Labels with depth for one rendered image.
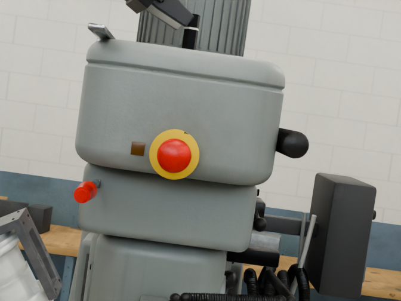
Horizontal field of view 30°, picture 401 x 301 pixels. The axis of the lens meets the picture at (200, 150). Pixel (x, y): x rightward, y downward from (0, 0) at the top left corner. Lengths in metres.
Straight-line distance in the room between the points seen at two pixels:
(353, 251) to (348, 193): 0.11
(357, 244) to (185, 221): 0.46
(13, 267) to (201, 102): 0.32
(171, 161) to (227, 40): 0.49
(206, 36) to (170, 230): 0.41
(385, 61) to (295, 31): 0.68
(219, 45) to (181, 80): 0.40
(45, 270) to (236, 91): 0.33
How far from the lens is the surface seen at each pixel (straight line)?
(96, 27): 0.86
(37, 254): 0.73
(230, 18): 1.31
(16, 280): 0.73
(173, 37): 1.30
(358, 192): 1.38
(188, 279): 1.07
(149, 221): 1.02
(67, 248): 4.64
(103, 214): 1.02
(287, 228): 1.45
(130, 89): 0.91
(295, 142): 0.95
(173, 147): 0.86
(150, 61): 0.91
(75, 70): 5.39
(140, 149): 0.91
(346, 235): 1.38
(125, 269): 1.07
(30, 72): 5.44
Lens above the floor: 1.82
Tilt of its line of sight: 3 degrees down
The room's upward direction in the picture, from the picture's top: 8 degrees clockwise
